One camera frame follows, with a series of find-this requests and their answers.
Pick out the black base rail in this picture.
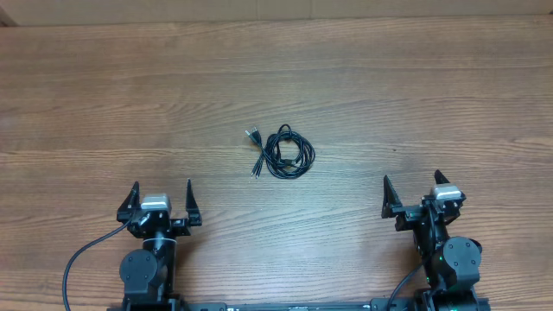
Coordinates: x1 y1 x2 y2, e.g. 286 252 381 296
107 296 491 311

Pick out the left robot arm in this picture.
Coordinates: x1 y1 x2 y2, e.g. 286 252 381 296
117 181 202 310

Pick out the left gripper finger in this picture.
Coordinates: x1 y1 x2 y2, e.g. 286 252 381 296
117 181 140 223
186 179 202 226

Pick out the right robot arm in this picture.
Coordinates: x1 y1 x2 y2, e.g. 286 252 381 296
381 170 491 311

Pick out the thin black cable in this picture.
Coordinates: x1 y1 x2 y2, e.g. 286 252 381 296
263 124 316 181

